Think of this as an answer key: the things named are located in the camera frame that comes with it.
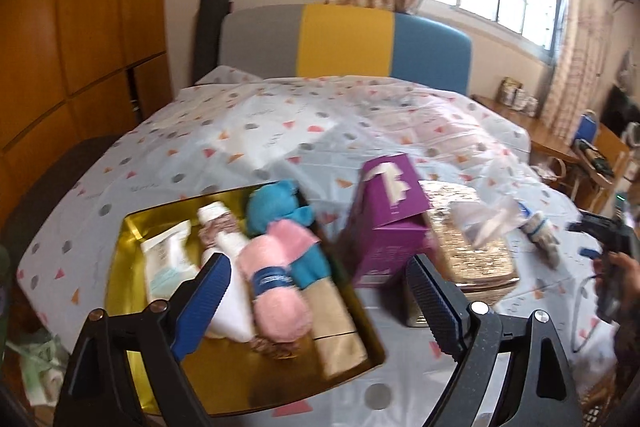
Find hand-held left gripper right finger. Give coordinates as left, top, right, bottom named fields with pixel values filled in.
left=405, top=253, right=586, bottom=427

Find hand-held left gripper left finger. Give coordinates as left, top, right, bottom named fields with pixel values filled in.
left=52, top=252, right=233, bottom=427

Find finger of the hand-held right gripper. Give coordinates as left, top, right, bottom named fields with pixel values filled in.
left=566, top=212, right=608, bottom=239

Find white tube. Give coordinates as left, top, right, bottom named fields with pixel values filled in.
left=195, top=201, right=257, bottom=344

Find white teal striped sock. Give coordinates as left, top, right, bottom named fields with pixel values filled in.
left=517, top=201, right=564, bottom=269

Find wet wipes pack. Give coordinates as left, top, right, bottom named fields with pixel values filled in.
left=139, top=219, right=202, bottom=306

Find pink fluffy sock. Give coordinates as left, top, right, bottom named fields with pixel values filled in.
left=234, top=219, right=321, bottom=344

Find purple tissue box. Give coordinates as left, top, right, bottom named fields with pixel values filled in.
left=349, top=152, right=436, bottom=289

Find gold tin tray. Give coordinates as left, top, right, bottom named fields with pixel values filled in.
left=102, top=186, right=389, bottom=419

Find teal fluffy sock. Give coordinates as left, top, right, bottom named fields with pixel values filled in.
left=244, top=179, right=334, bottom=291

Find person's right hand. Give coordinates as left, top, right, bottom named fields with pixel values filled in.
left=592, top=251, right=640, bottom=309

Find gold embossed box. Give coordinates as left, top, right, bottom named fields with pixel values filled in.
left=400, top=179, right=521, bottom=329

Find white tote bag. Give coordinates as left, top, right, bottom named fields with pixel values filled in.
left=536, top=156, right=569, bottom=186

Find wooden desk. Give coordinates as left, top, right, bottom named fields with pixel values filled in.
left=471, top=94, right=632, bottom=204

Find clear plastic bag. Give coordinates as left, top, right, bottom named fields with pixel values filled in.
left=446, top=194, right=531, bottom=251

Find blue chair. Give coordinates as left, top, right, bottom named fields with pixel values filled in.
left=573, top=109, right=602, bottom=144

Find clear desk organiser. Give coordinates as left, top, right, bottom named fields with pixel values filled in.
left=494, top=76, right=542, bottom=118

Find green white plastic bags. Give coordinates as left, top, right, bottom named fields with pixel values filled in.
left=4, top=331, right=72, bottom=409

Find blue yellow grey headboard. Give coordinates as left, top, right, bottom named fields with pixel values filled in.
left=219, top=2, right=474, bottom=98

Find wooden wardrobe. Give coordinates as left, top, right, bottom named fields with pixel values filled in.
left=0, top=0, right=174, bottom=154

